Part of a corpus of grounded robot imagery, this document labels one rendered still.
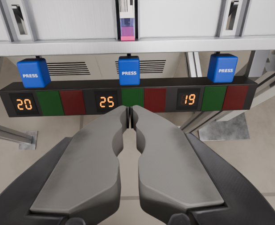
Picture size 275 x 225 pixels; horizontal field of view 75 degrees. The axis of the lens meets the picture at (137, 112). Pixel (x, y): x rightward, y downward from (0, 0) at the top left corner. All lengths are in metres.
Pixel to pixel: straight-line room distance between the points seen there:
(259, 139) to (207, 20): 0.91
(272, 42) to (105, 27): 0.17
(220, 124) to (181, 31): 0.81
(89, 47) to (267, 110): 1.05
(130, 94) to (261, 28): 0.17
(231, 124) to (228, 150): 0.13
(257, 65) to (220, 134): 0.70
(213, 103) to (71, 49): 0.19
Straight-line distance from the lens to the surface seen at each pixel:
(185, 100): 0.25
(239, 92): 0.28
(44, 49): 0.21
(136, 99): 0.24
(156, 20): 0.21
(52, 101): 0.26
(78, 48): 0.20
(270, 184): 1.08
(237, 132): 1.02
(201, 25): 0.22
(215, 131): 0.98
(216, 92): 0.26
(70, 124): 0.97
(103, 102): 0.25
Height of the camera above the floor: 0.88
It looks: 72 degrees down
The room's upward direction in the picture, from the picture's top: 2 degrees clockwise
